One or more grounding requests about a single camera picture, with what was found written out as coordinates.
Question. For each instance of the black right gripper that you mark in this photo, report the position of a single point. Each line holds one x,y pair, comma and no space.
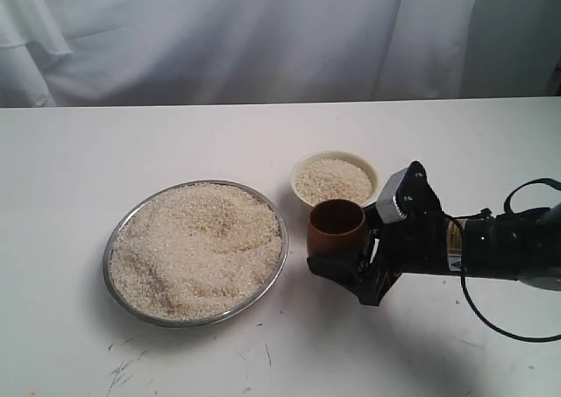
414,245

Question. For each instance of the brown wooden cup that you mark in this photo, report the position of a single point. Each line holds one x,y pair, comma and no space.
336,225

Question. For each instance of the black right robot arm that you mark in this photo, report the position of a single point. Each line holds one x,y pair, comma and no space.
366,249

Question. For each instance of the small cream rice bowl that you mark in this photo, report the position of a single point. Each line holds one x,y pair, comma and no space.
322,176

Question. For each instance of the large metal rice plate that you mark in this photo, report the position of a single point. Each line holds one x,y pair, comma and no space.
195,254

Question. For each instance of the white backdrop curtain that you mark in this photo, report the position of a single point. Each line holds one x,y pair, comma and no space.
164,52

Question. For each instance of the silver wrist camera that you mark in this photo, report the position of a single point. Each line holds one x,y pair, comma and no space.
387,204

